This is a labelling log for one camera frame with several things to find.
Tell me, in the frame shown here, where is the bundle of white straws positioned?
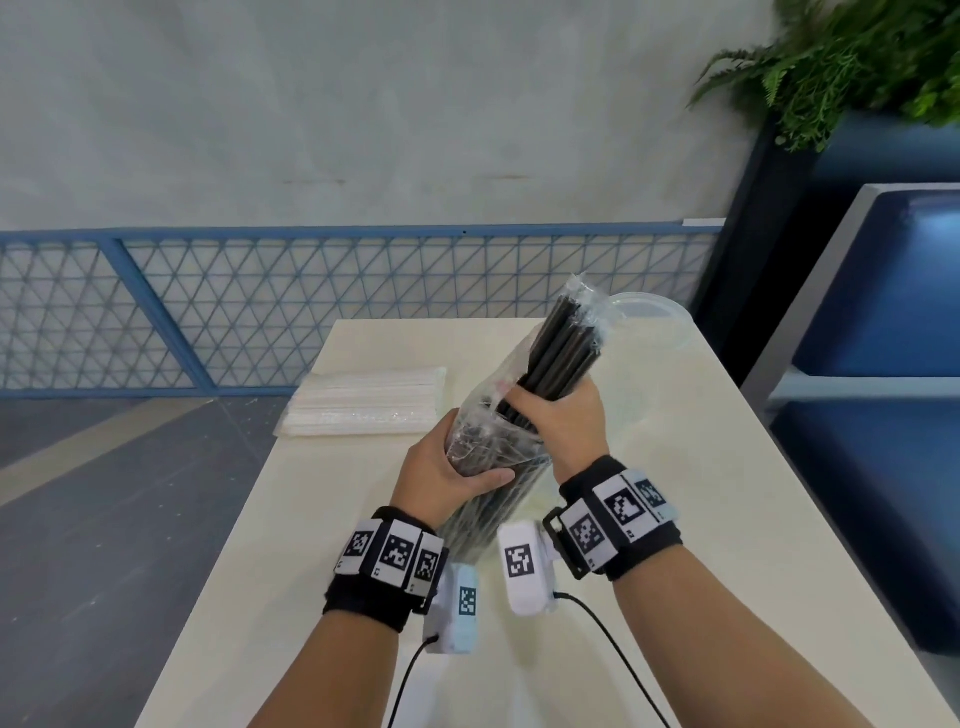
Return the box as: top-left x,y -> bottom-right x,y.
273,365 -> 449,440

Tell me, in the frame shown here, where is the dark planter box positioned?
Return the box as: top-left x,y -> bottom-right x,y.
689,104 -> 960,388

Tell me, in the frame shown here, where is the blue mesh railing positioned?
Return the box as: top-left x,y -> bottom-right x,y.
0,218 -> 729,399

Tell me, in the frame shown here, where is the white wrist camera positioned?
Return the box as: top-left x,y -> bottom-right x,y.
423,562 -> 480,655
497,521 -> 564,616

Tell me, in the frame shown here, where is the clear plastic cup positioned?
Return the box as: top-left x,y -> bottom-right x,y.
599,290 -> 693,354

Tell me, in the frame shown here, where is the blue bench backrest cushion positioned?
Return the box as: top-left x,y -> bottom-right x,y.
791,183 -> 960,380

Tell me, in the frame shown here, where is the person's left hand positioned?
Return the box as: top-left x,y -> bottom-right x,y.
389,408 -> 519,538

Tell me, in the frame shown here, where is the person's right hand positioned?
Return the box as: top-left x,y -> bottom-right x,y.
494,374 -> 613,489

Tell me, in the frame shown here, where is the black camera cable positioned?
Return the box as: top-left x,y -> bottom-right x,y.
553,592 -> 673,728
386,633 -> 440,728

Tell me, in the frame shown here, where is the person's right forearm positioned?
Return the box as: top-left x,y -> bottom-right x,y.
611,543 -> 875,728

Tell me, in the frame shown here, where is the black marker wristband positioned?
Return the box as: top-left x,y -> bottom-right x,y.
541,455 -> 685,583
322,506 -> 449,639

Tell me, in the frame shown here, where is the bundle of black straws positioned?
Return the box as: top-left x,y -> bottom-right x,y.
442,275 -> 624,564

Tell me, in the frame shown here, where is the person's left forearm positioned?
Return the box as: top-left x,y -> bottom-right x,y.
247,599 -> 421,728

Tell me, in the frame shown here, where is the green fern plant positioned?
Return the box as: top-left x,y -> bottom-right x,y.
686,0 -> 960,155

